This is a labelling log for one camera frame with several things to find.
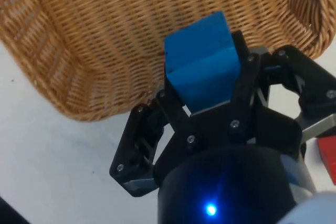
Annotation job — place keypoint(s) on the red block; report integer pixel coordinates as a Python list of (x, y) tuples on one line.
[(329, 155)]

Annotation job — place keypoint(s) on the wicker basket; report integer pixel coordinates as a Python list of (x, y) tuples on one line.
[(105, 37)]

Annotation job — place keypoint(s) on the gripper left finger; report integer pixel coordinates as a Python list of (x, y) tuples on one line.
[(136, 142)]

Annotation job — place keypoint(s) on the blue triangular block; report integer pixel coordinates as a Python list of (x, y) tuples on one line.
[(202, 58)]

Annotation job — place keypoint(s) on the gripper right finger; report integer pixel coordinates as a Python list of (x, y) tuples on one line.
[(312, 82)]

